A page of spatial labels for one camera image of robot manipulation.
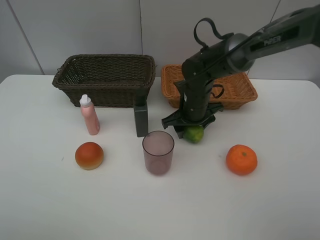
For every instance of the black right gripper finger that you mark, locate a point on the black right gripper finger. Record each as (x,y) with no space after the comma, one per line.
(180,131)

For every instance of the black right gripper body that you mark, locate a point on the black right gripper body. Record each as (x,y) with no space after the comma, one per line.
(195,108)

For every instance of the green lime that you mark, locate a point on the green lime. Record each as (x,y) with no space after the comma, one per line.
(193,134)

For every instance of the dark brown wicker basket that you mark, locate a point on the dark brown wicker basket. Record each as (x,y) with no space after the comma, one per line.
(110,80)

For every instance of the orange wicker basket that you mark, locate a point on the orange wicker basket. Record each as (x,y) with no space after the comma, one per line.
(238,89)

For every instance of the dark grey rectangular bottle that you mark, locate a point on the dark grey rectangular bottle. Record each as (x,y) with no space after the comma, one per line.
(140,109)

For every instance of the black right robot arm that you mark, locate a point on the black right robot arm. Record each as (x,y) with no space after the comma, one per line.
(235,53)

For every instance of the translucent purple plastic cup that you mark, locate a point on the translucent purple plastic cup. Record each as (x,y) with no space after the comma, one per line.
(158,148)

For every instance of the pink bottle white cap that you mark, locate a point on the pink bottle white cap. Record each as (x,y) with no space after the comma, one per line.
(89,114)

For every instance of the red orange round bun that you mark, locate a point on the red orange round bun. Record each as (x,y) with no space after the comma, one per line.
(89,156)

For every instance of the orange tangerine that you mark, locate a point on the orange tangerine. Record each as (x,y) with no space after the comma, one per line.
(241,160)

